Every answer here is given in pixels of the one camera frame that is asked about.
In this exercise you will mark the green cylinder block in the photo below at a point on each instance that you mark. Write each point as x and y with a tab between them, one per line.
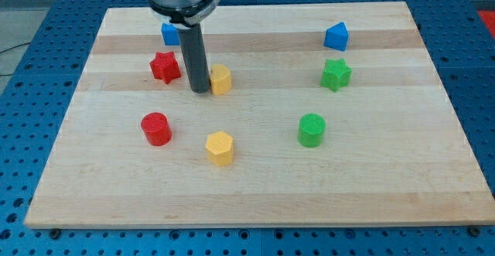
311	130

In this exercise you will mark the yellow hexagon block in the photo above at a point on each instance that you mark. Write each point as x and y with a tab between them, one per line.
220	148

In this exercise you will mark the wooden board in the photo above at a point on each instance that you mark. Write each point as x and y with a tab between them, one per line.
393	153

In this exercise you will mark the blue cube block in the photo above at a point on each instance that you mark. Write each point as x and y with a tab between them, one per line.
170	35

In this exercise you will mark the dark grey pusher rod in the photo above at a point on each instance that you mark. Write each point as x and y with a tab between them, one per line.
195	59

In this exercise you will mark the red star block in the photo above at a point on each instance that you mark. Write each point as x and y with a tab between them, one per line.
165	67

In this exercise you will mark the yellow half-round block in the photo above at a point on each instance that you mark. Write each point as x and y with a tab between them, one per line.
220	79

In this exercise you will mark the red cylinder block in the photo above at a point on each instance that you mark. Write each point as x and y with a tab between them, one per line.
156	129

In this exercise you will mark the green star block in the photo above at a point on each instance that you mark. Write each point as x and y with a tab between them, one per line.
335	74

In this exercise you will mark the blue triangle block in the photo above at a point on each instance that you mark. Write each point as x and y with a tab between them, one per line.
337	37

